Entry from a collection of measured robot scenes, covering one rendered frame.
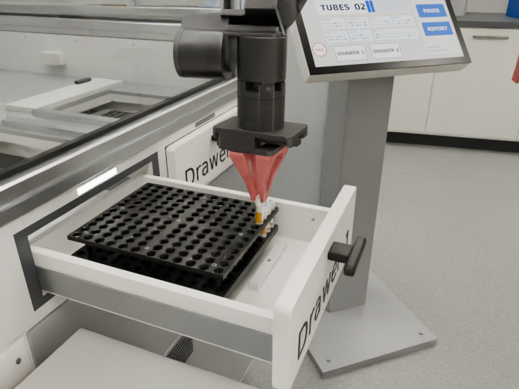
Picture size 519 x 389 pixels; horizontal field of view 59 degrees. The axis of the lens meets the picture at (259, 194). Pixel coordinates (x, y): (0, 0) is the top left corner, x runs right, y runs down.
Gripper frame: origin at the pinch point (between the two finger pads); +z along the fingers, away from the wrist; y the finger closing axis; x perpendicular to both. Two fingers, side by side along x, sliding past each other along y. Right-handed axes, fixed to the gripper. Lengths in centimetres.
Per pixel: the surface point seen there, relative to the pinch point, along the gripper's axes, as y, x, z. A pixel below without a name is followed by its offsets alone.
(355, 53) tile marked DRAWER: -5, 77, -10
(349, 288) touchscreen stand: -3, 95, 75
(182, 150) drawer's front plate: -21.6, 16.0, 1.8
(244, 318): 5.2, -15.7, 6.7
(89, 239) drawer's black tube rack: -18.0, -12.0, 4.8
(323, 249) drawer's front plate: 10.6, -6.9, 2.0
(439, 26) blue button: 14, 101, -17
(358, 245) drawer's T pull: 13.6, -1.9, 3.3
